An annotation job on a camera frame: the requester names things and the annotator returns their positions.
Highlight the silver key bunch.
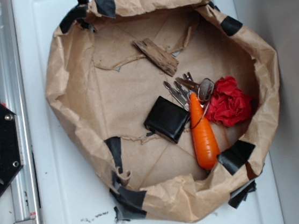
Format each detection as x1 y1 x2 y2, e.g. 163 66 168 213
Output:
163 73 215 111

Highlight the crumpled red paper ball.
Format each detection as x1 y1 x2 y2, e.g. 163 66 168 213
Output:
206 76 252 127

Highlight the brown paper bag bin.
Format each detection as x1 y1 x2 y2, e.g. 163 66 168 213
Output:
45 0 280 223

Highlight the orange plastic carrot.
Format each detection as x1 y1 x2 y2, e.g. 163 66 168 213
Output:
189 92 221 171

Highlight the aluminium rail frame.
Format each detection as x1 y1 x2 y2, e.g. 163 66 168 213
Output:
0 0 44 224

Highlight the white tray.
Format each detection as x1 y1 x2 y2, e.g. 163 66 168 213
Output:
12 0 284 224

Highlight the black square box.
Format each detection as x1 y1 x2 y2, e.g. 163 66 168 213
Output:
144 96 190 143

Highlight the weathered wood chip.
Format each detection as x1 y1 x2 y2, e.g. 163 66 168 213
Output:
133 38 179 77

